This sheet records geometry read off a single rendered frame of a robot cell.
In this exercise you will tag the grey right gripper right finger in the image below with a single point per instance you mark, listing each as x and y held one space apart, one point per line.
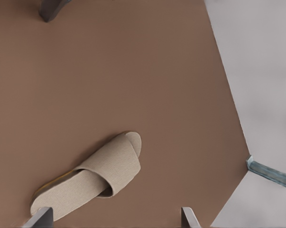
189 218

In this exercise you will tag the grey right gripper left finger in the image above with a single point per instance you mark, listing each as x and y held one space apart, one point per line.
40 218

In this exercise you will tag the beige open-toe slipper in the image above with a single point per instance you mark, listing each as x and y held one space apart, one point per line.
102 173

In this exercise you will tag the silver frame post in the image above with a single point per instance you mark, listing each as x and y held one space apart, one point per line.
270 173

